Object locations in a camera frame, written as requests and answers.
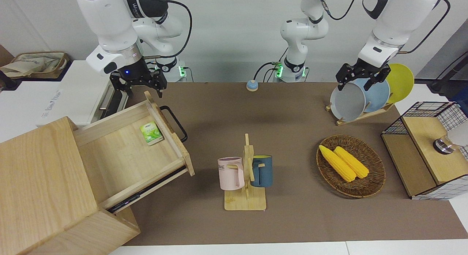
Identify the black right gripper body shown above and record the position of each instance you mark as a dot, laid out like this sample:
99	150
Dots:
133	74

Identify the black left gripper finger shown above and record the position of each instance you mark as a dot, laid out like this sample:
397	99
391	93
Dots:
343	75
384	75

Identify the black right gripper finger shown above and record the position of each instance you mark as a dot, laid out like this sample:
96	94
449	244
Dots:
159	81
119	83

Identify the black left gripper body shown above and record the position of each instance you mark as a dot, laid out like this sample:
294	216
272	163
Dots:
365	71

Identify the light wooden drawer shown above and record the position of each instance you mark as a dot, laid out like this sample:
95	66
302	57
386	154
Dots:
120	156

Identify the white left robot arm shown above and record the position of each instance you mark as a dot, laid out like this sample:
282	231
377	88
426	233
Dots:
391	24

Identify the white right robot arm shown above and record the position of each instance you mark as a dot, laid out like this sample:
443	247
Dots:
106	21

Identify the light wooden drawer cabinet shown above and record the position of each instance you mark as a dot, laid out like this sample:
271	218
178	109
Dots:
36	174

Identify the yellow plate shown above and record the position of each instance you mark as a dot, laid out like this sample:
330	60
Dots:
402	83

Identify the light blue plate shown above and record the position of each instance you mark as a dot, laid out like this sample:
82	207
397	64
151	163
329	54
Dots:
376	96

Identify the grey plate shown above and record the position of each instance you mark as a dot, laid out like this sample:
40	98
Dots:
347	103

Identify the wooden plate rack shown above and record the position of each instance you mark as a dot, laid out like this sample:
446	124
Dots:
365	116

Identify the white toaster oven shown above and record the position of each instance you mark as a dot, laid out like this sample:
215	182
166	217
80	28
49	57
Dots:
73	94

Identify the green tea packet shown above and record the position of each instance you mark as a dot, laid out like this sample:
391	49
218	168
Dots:
151	134

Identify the black stand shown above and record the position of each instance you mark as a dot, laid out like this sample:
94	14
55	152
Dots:
442	85

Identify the brown table mat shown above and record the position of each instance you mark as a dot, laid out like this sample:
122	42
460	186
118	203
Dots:
292	119

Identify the yellow corn cob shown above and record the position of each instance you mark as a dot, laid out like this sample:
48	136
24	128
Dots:
353	162
336	163

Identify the beige canvas bag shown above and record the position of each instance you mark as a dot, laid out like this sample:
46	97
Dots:
33	63

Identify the brown wicker basket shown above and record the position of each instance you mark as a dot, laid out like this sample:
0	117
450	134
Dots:
369	182

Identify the brown cardboard box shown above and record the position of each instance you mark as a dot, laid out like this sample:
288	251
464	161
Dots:
4	55

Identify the pink mug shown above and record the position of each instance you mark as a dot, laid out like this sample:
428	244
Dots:
228	176

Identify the dark blue mug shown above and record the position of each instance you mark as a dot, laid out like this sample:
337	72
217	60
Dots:
265	172

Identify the wooden mug rack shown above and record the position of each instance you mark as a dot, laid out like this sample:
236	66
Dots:
245	202

